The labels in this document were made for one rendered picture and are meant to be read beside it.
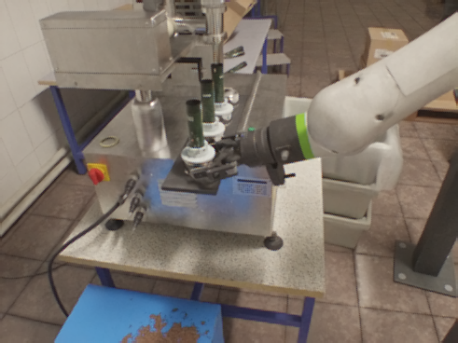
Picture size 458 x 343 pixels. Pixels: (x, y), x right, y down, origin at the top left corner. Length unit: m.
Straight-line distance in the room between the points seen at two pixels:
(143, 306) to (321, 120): 0.77
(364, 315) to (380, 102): 1.40
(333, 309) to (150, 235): 1.04
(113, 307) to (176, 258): 0.25
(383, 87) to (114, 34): 0.53
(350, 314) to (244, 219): 1.01
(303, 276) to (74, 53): 0.75
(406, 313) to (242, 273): 1.12
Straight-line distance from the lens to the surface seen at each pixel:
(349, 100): 0.52
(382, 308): 1.87
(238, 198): 0.87
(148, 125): 0.85
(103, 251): 1.05
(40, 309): 2.00
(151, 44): 0.76
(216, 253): 0.97
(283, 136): 0.66
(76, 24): 0.83
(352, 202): 1.82
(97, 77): 0.85
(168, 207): 0.95
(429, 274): 2.06
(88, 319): 1.11
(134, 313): 1.08
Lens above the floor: 1.48
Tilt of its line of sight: 36 degrees down
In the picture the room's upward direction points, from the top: 2 degrees counter-clockwise
